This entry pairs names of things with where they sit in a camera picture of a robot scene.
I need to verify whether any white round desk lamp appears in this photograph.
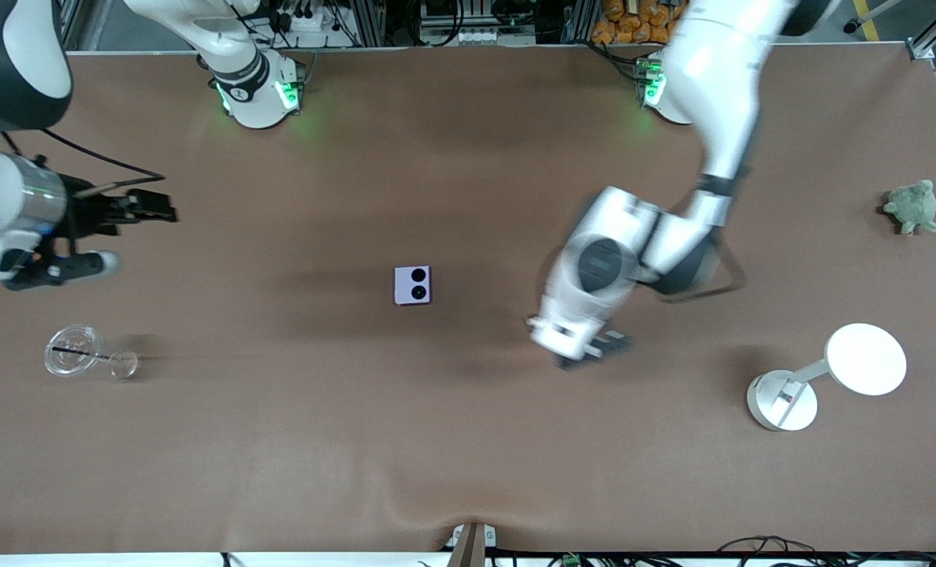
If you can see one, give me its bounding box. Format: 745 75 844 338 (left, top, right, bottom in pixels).
746 323 908 432

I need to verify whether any orange toys pile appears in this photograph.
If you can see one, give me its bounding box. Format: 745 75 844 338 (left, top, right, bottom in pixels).
592 0 689 46

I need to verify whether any aluminium frame post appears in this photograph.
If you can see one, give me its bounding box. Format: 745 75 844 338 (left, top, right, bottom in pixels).
350 0 386 46

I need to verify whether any grey electronics box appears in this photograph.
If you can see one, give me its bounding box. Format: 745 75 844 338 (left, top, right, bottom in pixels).
419 0 508 46

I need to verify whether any white flip phone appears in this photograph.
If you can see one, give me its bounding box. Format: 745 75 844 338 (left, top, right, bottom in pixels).
393 265 434 307

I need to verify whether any green plush turtle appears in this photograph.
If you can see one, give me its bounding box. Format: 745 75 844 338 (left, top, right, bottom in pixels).
882 180 936 236

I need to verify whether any clear plastic lidded cup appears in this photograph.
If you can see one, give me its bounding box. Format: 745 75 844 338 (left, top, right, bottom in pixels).
43 324 139 380

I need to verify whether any black cable bundle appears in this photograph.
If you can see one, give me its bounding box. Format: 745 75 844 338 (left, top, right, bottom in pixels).
716 535 936 567

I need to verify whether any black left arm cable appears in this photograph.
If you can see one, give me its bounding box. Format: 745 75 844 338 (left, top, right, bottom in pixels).
657 228 748 304

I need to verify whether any white power strip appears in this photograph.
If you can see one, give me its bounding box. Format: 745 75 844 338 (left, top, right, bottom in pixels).
275 4 331 32

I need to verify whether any metal mount bracket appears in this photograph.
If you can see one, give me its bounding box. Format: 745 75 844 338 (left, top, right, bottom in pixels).
444 521 497 567

